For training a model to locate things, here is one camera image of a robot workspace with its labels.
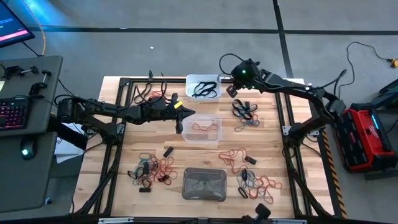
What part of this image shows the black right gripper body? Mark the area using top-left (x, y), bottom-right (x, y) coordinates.
top-left (226, 77), bottom-right (254, 98)

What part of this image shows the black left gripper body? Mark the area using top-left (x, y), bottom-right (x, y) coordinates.
top-left (129, 93), bottom-right (183, 134)

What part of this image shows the black rubber band tangle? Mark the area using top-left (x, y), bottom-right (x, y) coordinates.
top-left (232, 98), bottom-right (259, 121)

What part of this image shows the white plastic basket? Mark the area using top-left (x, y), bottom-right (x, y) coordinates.
top-left (185, 73), bottom-right (223, 103)

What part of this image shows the clear plastic basket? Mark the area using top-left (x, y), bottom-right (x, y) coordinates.
top-left (181, 113), bottom-right (223, 144)

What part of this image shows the smoky grey plastic basket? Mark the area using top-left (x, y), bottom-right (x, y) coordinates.
top-left (181, 167), bottom-right (228, 202)

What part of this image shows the black support beam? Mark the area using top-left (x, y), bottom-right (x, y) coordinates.
top-left (46, 114), bottom-right (90, 151)

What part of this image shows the white paper sheet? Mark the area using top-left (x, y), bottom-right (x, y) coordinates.
top-left (54, 120), bottom-right (85, 165)

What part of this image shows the black metal clamp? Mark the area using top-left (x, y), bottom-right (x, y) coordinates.
top-left (29, 69), bottom-right (53, 96)
top-left (0, 64), bottom-right (40, 78)

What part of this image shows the yellow black hazard tape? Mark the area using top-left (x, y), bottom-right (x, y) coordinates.
top-left (306, 85), bottom-right (348, 219)

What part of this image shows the black computer mouse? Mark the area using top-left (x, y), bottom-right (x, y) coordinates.
top-left (19, 139), bottom-right (38, 161)

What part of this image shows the red black tool case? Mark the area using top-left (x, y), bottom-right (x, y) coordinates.
top-left (331, 104), bottom-right (396, 174)

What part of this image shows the backlit black keyboard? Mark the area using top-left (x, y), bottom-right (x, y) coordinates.
top-left (0, 95), bottom-right (32, 131)

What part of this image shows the black equipment case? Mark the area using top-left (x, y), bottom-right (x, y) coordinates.
top-left (369, 79), bottom-right (398, 110)

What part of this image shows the computer monitor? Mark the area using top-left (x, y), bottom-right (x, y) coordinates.
top-left (0, 0), bottom-right (35, 49)

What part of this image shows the black aluminium table frame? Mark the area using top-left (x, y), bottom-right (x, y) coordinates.
top-left (73, 76), bottom-right (333, 218)

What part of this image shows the black floor cable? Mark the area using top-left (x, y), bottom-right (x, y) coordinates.
top-left (337, 41), bottom-right (393, 91)

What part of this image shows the silver metal bracket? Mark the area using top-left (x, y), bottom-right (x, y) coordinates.
top-left (272, 218), bottom-right (308, 224)
top-left (98, 217), bottom-right (134, 224)

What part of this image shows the yellow extension cable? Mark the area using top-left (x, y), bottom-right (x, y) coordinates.
top-left (21, 0), bottom-right (47, 56)

